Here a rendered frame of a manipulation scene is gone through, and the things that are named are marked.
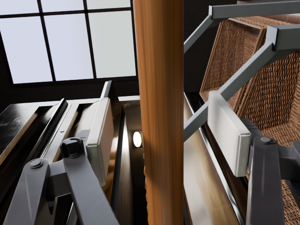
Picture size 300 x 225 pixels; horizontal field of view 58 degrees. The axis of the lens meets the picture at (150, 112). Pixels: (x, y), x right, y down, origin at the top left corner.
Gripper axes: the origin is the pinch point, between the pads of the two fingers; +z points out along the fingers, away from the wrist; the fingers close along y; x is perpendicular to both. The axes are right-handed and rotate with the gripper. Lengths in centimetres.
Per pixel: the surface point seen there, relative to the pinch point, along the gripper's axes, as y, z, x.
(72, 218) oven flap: -22, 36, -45
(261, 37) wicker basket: 46, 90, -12
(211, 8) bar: 24, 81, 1
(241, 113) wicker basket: 39, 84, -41
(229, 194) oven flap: 25, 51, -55
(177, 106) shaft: 0.9, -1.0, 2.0
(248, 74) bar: 20.0, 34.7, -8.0
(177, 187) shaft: 0.9, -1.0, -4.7
